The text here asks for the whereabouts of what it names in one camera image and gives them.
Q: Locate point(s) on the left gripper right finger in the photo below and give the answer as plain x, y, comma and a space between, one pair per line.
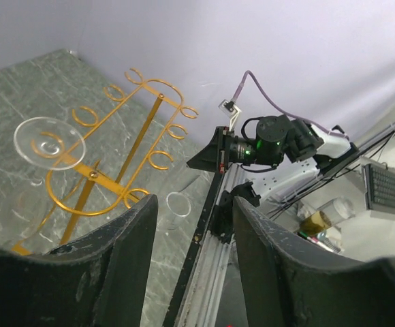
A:
288, 281

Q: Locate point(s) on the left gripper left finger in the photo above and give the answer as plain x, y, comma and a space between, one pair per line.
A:
96, 280

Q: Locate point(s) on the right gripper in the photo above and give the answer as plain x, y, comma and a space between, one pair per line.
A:
225, 148

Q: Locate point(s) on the clear wine glass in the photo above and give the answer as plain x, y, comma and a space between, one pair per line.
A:
47, 144
179, 208

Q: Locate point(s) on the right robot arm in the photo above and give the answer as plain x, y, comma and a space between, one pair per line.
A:
276, 137

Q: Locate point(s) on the clear plastic bottle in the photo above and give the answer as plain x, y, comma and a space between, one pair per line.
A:
327, 215

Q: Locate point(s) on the black keyboard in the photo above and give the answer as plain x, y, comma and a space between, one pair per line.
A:
380, 188

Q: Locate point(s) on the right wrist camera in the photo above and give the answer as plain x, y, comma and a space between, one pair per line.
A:
232, 111

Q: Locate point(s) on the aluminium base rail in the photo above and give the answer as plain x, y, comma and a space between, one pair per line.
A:
197, 294

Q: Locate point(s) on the gold wire glass rack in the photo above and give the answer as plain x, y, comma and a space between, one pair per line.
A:
100, 132

